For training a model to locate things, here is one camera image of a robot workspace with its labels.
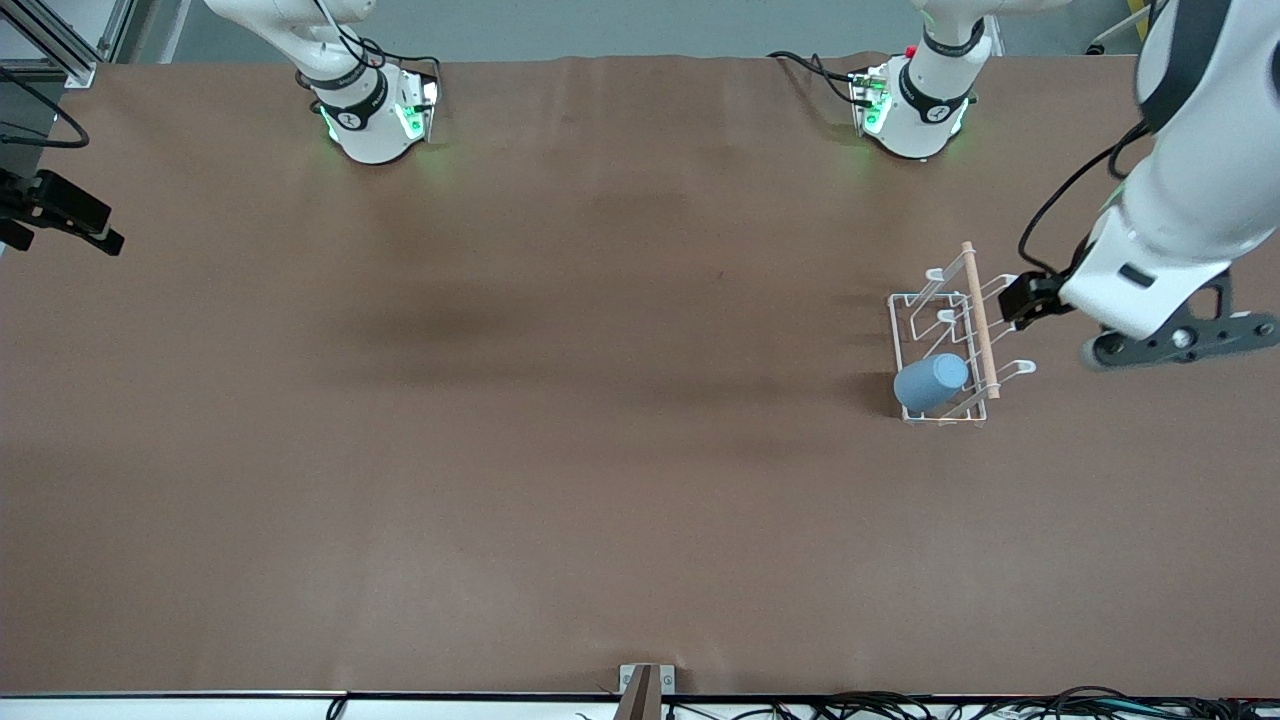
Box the light blue plastic cup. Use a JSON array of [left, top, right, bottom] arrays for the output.
[[893, 353, 970, 413]]

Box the metal bracket with wooden post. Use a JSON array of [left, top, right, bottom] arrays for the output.
[[614, 662, 677, 720]]

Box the aluminium frame profile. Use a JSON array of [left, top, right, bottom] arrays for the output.
[[0, 0, 136, 89]]

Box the brown table cover sheet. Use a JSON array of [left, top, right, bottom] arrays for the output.
[[0, 52, 1280, 698]]

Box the black cable bundle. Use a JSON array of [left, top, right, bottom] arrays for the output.
[[660, 686, 1280, 720]]

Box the black left base cable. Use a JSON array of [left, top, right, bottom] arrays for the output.
[[767, 50, 863, 106]]

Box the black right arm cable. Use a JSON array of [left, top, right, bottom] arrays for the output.
[[0, 65, 91, 151]]

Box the white wire cup holder rack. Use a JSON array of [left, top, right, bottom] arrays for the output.
[[888, 241, 1038, 427]]

